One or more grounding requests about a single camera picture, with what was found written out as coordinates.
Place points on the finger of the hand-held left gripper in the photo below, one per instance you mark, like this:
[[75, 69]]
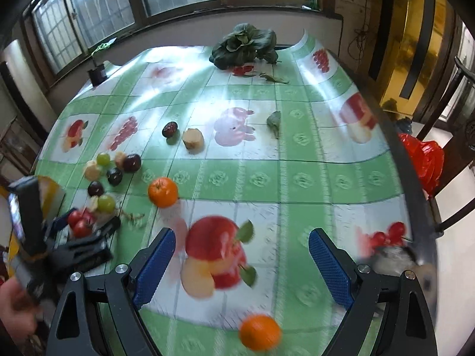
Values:
[[89, 248], [59, 224]]

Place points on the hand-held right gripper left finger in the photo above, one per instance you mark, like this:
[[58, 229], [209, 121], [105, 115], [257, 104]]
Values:
[[156, 267]]

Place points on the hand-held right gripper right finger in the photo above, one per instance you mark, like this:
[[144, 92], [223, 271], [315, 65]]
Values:
[[328, 267]]

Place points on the stemmed red cherry tomato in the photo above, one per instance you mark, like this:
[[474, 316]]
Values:
[[82, 228]]

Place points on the green grape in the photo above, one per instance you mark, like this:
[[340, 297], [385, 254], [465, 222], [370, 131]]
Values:
[[106, 203], [103, 159]]

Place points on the orange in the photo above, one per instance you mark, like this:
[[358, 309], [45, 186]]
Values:
[[259, 332], [162, 192]]

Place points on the round cut apple piece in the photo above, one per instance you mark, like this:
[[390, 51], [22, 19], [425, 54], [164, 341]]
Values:
[[193, 140]]

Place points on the dark red jujube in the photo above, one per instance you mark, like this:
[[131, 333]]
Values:
[[170, 129]]

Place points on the person's left hand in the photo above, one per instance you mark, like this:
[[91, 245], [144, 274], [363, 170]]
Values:
[[15, 315]]

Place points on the dry grape stem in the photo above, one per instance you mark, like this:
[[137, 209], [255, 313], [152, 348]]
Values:
[[131, 217]]

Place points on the green checked printed tablecloth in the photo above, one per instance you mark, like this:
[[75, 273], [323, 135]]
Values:
[[282, 178]]

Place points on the red plastic bag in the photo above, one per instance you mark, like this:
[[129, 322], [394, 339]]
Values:
[[423, 163]]

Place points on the small black device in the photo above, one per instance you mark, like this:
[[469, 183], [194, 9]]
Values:
[[97, 75]]

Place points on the loose green leaf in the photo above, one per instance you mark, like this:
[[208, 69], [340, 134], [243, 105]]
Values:
[[274, 120], [274, 79]]

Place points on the green cloth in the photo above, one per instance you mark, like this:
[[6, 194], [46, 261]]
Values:
[[104, 46]]

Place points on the dark framed window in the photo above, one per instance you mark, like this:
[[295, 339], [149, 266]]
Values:
[[104, 11]]

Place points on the dark wooden chair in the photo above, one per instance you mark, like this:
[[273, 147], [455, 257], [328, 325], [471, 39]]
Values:
[[462, 78]]

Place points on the dark green leafy vegetable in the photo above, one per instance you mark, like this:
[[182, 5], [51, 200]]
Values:
[[241, 46]]

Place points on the golden metal door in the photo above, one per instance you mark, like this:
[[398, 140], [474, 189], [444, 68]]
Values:
[[419, 44]]

